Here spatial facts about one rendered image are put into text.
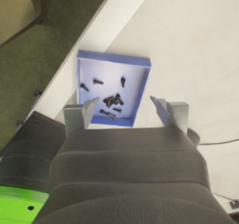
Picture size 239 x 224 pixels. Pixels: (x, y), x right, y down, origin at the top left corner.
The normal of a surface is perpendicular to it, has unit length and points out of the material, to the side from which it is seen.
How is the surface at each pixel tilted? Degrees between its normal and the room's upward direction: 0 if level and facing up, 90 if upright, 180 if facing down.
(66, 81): 0
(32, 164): 90
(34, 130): 0
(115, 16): 0
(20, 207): 24
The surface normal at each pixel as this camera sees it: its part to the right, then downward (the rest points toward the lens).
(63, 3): 0.00, 0.70
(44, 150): 0.51, -0.61
